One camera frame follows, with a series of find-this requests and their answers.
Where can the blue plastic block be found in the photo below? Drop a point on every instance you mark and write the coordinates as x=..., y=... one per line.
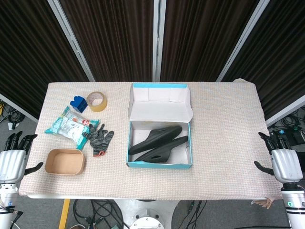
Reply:
x=79, y=106

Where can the brown packing tape roll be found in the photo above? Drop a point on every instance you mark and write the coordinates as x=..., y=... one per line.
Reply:
x=100, y=108

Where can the grey metal partition post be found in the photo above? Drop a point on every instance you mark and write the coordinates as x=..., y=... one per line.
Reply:
x=158, y=40
x=71, y=38
x=243, y=40

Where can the blue shoe box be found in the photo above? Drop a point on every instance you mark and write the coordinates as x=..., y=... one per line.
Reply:
x=159, y=107

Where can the yellow floor tape strip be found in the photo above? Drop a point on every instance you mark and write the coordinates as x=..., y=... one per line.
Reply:
x=64, y=214

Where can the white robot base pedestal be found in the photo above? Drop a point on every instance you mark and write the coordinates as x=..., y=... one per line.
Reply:
x=145, y=214

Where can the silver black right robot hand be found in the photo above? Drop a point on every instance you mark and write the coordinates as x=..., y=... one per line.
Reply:
x=286, y=164

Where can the beige woven tablecloth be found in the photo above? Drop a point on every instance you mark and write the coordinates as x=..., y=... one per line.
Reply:
x=226, y=143

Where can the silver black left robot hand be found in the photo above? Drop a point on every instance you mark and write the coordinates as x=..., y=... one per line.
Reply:
x=12, y=164

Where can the brown paper tray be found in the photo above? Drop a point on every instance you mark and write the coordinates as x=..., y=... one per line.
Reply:
x=64, y=170

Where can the black rubber slipper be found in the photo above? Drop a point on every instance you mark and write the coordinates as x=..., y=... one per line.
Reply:
x=162, y=157
x=164, y=134

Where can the grey knitted work glove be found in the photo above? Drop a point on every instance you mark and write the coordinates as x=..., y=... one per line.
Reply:
x=97, y=140

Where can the teal wet wipes pack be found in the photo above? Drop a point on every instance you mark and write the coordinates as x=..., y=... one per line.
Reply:
x=69, y=126

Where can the grey metal partition rail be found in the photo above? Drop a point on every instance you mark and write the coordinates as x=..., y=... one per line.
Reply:
x=286, y=111
x=16, y=106

